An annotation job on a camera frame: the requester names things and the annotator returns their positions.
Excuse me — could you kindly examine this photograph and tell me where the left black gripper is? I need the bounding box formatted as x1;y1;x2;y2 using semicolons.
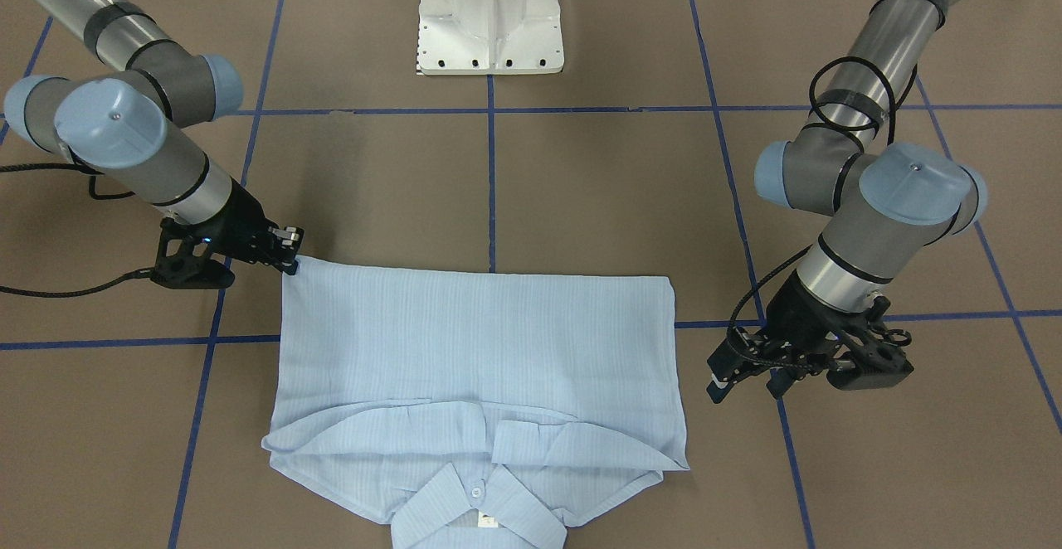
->
707;274;872;405

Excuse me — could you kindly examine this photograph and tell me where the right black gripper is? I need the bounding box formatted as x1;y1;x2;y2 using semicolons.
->
204;181;304;275

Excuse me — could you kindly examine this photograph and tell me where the light blue button shirt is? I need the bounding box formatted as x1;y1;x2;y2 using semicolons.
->
261;257;689;548

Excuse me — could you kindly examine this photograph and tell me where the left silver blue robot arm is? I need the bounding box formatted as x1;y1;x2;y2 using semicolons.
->
706;0;989;404

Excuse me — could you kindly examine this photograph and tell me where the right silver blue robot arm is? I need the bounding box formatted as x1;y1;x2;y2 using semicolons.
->
3;0;304;289

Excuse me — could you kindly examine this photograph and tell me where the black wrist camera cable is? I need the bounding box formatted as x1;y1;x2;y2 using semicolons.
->
726;56;918;367

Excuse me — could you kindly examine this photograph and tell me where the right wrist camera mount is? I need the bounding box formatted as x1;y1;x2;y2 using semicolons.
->
149;217;235;289

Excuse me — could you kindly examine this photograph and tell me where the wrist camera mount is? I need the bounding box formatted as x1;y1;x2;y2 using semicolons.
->
149;217;235;289
826;295;913;391

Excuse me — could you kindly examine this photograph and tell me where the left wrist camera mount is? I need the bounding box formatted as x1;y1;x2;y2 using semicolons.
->
826;295;913;391

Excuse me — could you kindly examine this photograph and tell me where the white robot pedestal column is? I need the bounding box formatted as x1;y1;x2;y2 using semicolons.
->
415;0;566;75

